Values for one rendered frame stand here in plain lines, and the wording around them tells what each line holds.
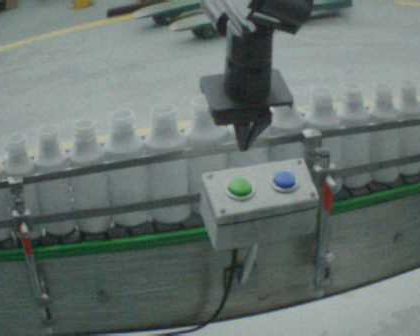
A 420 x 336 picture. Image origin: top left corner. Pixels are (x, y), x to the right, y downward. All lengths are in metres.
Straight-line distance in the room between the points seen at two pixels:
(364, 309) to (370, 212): 1.53
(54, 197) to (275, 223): 0.33
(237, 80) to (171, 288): 0.44
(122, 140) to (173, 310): 0.28
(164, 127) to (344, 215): 0.31
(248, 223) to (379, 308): 1.79
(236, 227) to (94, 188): 0.23
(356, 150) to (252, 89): 0.40
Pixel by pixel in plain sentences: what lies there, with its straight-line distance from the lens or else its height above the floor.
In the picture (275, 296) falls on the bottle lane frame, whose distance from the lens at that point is 1.75.
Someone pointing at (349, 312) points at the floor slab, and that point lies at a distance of 3.25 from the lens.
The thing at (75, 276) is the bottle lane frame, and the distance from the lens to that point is 1.65.
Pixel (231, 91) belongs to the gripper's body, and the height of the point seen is 1.27.
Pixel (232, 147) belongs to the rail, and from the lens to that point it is 1.63.
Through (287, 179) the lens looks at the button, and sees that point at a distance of 1.51.
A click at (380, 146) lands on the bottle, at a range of 1.73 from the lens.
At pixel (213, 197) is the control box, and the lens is 1.50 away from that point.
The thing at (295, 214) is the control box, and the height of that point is 1.08.
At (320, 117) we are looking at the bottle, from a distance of 1.68.
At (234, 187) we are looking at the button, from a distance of 1.50.
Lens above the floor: 1.78
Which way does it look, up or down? 25 degrees down
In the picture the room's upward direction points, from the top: 3 degrees counter-clockwise
